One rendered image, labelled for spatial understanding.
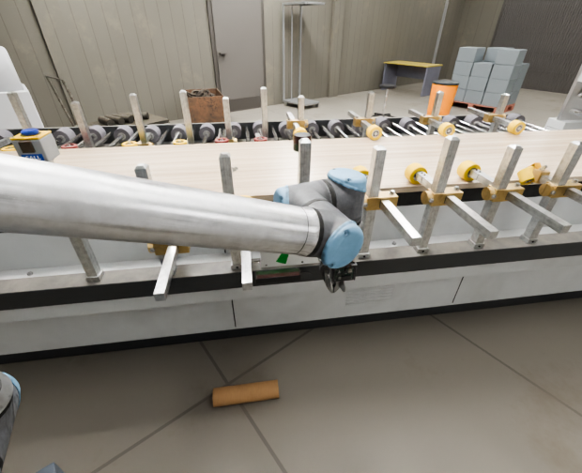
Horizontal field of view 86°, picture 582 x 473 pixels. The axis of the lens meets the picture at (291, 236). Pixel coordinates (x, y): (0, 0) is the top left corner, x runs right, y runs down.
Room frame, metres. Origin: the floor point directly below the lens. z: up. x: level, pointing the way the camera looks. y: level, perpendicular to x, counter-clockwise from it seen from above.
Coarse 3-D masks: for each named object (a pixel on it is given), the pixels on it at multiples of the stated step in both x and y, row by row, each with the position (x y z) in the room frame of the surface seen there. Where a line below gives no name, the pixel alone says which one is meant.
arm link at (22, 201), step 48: (0, 192) 0.28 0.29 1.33; (48, 192) 0.30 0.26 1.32; (96, 192) 0.32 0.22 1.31; (144, 192) 0.35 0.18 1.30; (192, 192) 0.38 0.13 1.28; (144, 240) 0.33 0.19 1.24; (192, 240) 0.35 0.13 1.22; (240, 240) 0.38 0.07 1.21; (288, 240) 0.41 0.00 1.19; (336, 240) 0.43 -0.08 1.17
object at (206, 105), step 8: (208, 88) 6.06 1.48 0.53; (216, 88) 6.07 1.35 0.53; (192, 96) 5.50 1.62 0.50; (200, 96) 5.51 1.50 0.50; (208, 96) 5.61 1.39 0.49; (216, 96) 5.35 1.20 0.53; (192, 104) 5.21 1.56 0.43; (200, 104) 5.25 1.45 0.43; (208, 104) 5.29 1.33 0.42; (216, 104) 5.33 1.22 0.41; (192, 112) 5.21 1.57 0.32; (200, 112) 5.24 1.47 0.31; (208, 112) 5.29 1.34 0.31; (216, 112) 5.33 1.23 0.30; (192, 120) 5.20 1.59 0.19; (200, 120) 5.24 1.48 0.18; (208, 120) 5.28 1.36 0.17; (216, 120) 5.32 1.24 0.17
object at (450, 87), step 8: (440, 80) 6.21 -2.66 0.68; (432, 88) 6.03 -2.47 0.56; (440, 88) 5.87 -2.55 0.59; (448, 88) 5.82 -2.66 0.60; (456, 88) 5.87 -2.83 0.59; (432, 96) 5.98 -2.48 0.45; (448, 96) 5.82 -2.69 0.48; (432, 104) 5.95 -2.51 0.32; (448, 104) 5.84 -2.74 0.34; (440, 112) 5.84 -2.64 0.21; (448, 112) 5.87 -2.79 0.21
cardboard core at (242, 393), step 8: (248, 384) 0.82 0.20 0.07; (256, 384) 0.82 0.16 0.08; (264, 384) 0.82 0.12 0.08; (272, 384) 0.82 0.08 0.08; (216, 392) 0.78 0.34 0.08; (224, 392) 0.78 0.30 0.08; (232, 392) 0.78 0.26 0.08; (240, 392) 0.78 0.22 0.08; (248, 392) 0.78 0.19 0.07; (256, 392) 0.78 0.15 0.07; (264, 392) 0.79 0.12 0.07; (272, 392) 0.79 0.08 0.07; (216, 400) 0.75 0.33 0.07; (224, 400) 0.75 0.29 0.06; (232, 400) 0.76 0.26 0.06; (240, 400) 0.76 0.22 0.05; (248, 400) 0.76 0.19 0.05; (256, 400) 0.77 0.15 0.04
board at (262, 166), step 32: (64, 160) 1.50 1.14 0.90; (96, 160) 1.51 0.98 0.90; (128, 160) 1.51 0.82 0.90; (160, 160) 1.51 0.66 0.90; (192, 160) 1.52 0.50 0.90; (256, 160) 1.52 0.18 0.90; (288, 160) 1.53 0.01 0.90; (320, 160) 1.53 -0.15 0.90; (352, 160) 1.53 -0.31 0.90; (416, 160) 1.54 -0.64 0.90; (480, 160) 1.55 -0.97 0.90; (544, 160) 1.56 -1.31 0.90; (256, 192) 1.16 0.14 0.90
